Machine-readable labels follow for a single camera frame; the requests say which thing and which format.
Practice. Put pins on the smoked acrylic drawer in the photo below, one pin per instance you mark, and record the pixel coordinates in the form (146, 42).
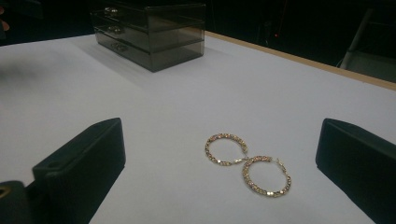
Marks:
(124, 17)
(127, 35)
(134, 54)

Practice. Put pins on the smoked acrylic drawer organizer case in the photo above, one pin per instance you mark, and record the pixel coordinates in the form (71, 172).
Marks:
(174, 9)

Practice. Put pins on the grey metal stand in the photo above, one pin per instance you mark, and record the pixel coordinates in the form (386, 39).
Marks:
(367, 63)

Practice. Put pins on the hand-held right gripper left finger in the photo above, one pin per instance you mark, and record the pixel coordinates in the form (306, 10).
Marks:
(84, 168)

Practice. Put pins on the gold rhinestone hoop earring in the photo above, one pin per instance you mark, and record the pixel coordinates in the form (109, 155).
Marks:
(209, 154)
(247, 182)

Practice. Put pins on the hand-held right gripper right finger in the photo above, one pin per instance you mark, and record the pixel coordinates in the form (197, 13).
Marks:
(358, 161)

